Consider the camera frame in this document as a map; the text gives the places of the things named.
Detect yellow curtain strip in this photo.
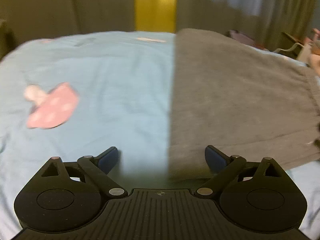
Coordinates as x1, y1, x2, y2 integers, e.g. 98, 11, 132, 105
135, 0, 177, 33

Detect grey sweatpants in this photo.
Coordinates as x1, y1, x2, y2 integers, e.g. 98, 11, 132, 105
169, 29, 319, 180

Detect white charging cable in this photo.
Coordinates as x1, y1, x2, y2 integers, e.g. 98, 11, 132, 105
273, 42, 309, 54

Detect purple bag behind bed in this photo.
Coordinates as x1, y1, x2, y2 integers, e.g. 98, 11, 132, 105
226, 30, 257, 47

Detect dark bedside shelf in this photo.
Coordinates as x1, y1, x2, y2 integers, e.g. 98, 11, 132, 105
279, 32, 303, 59

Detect pink plush toy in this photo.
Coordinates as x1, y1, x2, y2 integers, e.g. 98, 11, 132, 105
309, 28, 320, 76

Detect grey curtain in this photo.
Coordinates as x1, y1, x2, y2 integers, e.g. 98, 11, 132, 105
1, 0, 319, 49

